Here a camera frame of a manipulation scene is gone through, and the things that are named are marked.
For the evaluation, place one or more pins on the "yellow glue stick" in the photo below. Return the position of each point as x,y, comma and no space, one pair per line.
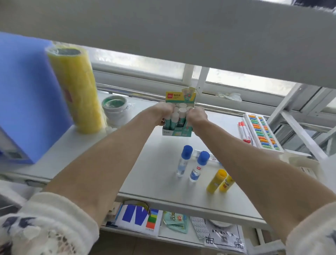
226,185
215,181

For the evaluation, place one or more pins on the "yellow tape roll stack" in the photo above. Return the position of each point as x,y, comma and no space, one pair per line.
78,92

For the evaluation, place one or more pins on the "blue-capped white glue bottle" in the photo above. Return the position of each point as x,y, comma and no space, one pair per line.
198,168
183,160

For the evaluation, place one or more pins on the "round white disc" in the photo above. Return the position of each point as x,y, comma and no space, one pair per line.
220,223

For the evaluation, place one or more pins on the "white shelf board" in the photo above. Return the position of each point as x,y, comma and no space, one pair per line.
157,26
173,236

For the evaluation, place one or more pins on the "white floral right sleeve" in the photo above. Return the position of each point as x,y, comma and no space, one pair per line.
315,231

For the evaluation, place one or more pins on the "white metal shelf rack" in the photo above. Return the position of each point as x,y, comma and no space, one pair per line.
302,134

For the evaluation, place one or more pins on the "white floral sleeve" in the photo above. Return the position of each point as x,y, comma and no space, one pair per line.
315,231
47,226

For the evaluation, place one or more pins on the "black-framed shelf label holder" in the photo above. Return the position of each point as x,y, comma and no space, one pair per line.
136,205

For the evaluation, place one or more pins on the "small white packet box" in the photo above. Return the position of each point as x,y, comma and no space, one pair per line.
307,170

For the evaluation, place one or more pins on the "white box of colourful pins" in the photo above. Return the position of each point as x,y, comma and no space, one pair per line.
262,132

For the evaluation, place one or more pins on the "chrome metal rail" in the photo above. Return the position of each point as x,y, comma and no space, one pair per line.
131,90

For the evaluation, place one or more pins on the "white upper shelf board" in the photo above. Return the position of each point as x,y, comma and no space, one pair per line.
157,26

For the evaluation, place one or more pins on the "white open cardboard box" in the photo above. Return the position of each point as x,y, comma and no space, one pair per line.
323,168

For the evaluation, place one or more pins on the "green printed packet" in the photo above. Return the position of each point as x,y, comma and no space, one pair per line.
174,218
181,228

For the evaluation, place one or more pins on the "white lower shelf board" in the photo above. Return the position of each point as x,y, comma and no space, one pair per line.
173,236

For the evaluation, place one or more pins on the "green glue stick display box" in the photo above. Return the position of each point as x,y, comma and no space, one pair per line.
178,132

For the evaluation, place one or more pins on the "red white marker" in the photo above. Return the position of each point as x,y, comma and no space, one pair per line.
246,132
241,131

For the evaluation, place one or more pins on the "white paper ream blue print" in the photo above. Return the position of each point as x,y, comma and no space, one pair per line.
134,218

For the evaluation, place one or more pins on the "clear bag with printed paper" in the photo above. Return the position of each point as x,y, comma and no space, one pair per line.
223,239

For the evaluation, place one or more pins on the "person's left forearm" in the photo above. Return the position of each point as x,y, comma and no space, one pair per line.
105,163

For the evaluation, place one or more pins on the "white floral left sleeve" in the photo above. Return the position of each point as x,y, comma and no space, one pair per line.
47,226

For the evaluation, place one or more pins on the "crumpled white tissue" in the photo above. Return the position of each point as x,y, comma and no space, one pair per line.
231,96

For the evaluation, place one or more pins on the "person's right hand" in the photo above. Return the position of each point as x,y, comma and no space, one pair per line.
198,118

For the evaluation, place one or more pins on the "person's left hand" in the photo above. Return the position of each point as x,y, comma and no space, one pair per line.
162,113

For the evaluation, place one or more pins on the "blue plastic file box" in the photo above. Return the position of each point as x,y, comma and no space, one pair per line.
26,99

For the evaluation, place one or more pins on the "white dotted packet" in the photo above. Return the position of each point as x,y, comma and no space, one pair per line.
199,227

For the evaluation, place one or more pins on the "frosted glass window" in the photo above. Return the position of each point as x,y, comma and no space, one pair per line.
236,78

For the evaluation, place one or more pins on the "white tape roll stack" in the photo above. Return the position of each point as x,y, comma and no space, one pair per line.
115,110

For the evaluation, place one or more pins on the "person's right forearm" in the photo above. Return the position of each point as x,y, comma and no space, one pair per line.
262,173

